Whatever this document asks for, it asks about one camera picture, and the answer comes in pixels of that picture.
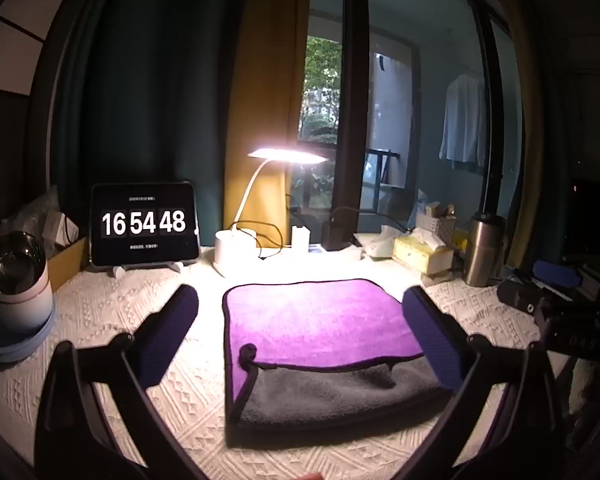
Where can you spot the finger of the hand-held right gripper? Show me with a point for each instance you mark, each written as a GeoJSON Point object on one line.
{"type": "Point", "coordinates": [517, 296]}
{"type": "Point", "coordinates": [555, 271]}

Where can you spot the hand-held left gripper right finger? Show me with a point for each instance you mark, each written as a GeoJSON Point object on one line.
{"type": "Point", "coordinates": [430, 330]}

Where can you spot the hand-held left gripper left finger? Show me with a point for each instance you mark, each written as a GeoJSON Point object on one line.
{"type": "Point", "coordinates": [167, 330]}

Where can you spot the purple and grey towel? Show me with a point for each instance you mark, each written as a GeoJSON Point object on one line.
{"type": "Point", "coordinates": [310, 320]}

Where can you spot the stainless steel tumbler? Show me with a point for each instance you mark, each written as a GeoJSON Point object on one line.
{"type": "Point", "coordinates": [482, 250]}

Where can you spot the yellow tissue box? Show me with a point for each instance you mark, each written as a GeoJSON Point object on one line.
{"type": "Point", "coordinates": [420, 255]}

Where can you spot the white tablet stand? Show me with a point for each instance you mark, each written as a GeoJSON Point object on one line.
{"type": "Point", "coordinates": [120, 270]}

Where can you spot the white knitted tablecloth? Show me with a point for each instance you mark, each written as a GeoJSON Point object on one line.
{"type": "Point", "coordinates": [200, 410]}

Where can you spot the crumpled white paper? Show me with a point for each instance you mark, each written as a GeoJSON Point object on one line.
{"type": "Point", "coordinates": [384, 245]}

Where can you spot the white desk lamp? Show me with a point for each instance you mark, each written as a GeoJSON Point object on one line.
{"type": "Point", "coordinates": [235, 252]}

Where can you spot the white woven basket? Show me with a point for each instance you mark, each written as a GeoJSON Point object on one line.
{"type": "Point", "coordinates": [436, 225]}

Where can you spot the black tablet clock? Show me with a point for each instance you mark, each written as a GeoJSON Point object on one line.
{"type": "Point", "coordinates": [144, 222]}

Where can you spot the cardboard box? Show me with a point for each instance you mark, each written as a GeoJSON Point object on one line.
{"type": "Point", "coordinates": [67, 265]}

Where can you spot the blue round tray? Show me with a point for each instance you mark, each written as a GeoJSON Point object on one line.
{"type": "Point", "coordinates": [10, 347]}

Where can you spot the small white bottle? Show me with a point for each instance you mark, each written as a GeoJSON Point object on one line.
{"type": "Point", "coordinates": [300, 237]}

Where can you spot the white cup with steel bowl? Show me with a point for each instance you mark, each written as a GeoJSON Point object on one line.
{"type": "Point", "coordinates": [15, 280]}

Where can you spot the hanging white shirt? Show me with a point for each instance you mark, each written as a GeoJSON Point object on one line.
{"type": "Point", "coordinates": [462, 120]}

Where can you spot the clear plastic bag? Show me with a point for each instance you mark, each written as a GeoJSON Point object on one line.
{"type": "Point", "coordinates": [30, 210]}

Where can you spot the dark green curtain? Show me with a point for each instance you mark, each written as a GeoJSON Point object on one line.
{"type": "Point", "coordinates": [155, 85]}

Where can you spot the yellow curtain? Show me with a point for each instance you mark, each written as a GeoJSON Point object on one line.
{"type": "Point", "coordinates": [267, 70]}

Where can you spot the dark window frame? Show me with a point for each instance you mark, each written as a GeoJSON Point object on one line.
{"type": "Point", "coordinates": [351, 85]}

